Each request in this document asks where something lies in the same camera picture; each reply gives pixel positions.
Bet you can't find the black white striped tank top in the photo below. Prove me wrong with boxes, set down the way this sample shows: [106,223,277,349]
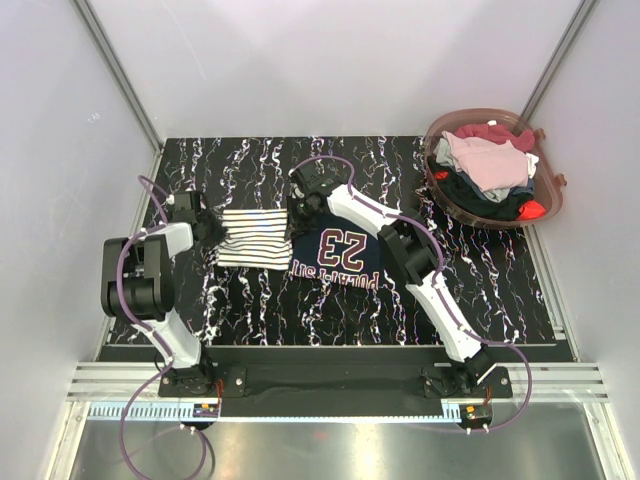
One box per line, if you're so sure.
[215,209,293,271]

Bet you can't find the aluminium corner post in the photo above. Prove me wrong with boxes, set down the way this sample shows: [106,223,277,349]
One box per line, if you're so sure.
[521,0,600,122]
[70,0,164,153]

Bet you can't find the aluminium frame rail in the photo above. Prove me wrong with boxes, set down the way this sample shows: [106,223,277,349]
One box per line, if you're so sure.
[66,362,608,402]

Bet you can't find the left small circuit board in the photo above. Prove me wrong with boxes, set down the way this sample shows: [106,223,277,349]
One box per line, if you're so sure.
[192,402,220,418]

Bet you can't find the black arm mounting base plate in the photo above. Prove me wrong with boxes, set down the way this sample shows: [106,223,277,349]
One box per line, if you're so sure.
[97,343,514,419]

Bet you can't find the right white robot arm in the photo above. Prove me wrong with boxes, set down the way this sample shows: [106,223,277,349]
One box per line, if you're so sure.
[289,158,496,397]

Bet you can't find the light pink garment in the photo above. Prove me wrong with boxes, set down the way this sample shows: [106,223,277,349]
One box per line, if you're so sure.
[442,132,542,192]

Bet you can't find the right small circuit board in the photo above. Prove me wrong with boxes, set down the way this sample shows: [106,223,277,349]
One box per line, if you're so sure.
[461,404,493,423]

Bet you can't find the right aluminium corner post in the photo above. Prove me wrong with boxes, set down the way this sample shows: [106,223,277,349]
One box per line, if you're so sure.
[521,0,600,122]

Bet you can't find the orange red garment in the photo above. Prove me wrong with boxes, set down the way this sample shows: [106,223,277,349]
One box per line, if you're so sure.
[517,200,547,222]

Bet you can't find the grey garment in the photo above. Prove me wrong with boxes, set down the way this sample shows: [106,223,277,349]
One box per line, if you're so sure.
[432,139,537,204]

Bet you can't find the navy tank top red trim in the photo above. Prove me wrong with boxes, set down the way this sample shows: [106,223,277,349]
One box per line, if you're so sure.
[289,213,383,290]

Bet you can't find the brown translucent plastic basket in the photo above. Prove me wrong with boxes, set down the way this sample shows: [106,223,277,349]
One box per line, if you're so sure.
[424,108,567,230]

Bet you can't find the small circuit board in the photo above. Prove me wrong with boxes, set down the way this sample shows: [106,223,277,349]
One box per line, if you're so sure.
[461,404,493,423]
[192,402,220,418]

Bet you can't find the left aluminium corner post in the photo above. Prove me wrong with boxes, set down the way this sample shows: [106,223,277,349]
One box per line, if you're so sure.
[70,0,164,153]

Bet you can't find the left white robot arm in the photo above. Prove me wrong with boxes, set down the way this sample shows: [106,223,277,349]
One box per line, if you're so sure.
[100,190,226,396]

